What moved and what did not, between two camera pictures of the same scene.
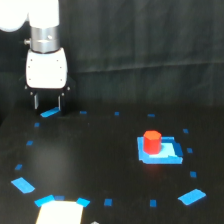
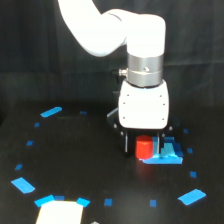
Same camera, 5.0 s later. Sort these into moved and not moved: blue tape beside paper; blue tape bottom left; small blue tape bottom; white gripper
Moved: white gripper
Not moved: blue tape beside paper; small blue tape bottom; blue tape bottom left
